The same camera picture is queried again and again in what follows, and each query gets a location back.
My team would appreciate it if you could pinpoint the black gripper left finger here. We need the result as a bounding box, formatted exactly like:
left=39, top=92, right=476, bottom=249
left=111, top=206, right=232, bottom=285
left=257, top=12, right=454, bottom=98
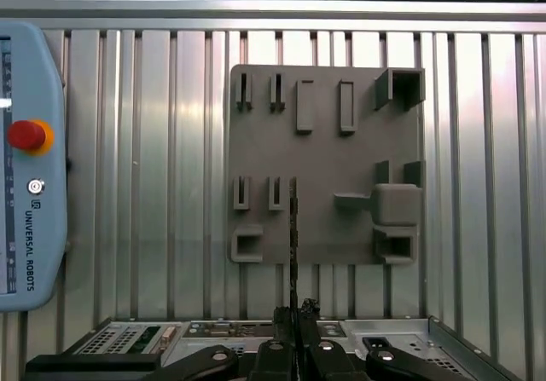
left=160, top=306, right=295, bottom=381

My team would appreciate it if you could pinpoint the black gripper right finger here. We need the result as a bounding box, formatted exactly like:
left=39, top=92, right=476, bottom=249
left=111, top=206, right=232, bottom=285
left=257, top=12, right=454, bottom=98
left=298, top=297, right=475, bottom=381

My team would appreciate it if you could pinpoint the RAM stick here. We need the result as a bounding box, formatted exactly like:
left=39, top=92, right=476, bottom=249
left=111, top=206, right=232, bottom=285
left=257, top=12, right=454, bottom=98
left=288, top=176, right=300, bottom=343

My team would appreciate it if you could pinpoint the black open PC case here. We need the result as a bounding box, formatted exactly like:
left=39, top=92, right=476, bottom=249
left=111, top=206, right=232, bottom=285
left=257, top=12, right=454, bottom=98
left=25, top=315, right=528, bottom=381

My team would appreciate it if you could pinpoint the grey parts rack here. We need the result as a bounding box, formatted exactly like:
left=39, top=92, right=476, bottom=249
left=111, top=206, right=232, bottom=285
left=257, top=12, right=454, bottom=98
left=225, top=63, right=427, bottom=267

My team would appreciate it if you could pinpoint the pale blue teach pendant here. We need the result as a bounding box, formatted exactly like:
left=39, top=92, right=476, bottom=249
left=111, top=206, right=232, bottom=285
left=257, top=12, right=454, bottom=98
left=0, top=20, right=70, bottom=314

